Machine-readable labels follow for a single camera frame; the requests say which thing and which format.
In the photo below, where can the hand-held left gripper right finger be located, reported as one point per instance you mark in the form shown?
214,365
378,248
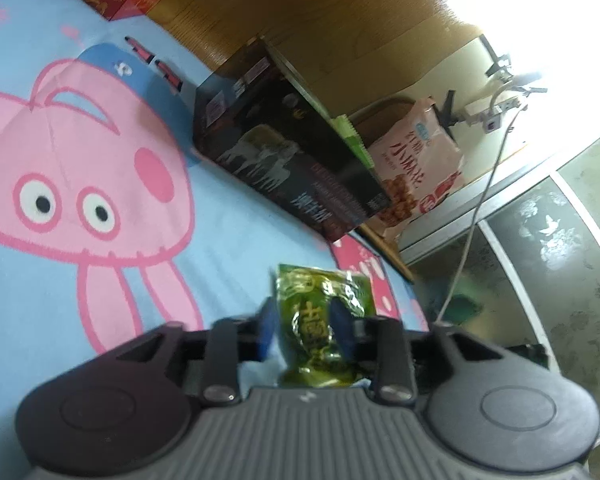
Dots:
341,327

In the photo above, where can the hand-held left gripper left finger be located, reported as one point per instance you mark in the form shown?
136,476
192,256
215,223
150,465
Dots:
267,330

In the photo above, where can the dark green snack packet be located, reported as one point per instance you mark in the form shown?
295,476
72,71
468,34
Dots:
315,310

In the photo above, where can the black tin box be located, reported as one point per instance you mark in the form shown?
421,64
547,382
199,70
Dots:
280,150

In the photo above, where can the light green leaf packet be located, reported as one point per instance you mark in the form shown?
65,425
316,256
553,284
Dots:
352,137

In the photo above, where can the brown woven mat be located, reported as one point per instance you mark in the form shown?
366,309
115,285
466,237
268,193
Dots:
387,255

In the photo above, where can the cartoon printed blanket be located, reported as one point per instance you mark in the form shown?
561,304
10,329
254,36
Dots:
230,245

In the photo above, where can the pink snack bag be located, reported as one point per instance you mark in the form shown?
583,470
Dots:
415,170

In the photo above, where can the frosted glass sliding door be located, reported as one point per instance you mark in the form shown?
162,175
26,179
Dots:
545,270

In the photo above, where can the wooden headboard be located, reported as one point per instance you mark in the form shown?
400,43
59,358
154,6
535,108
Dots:
330,20

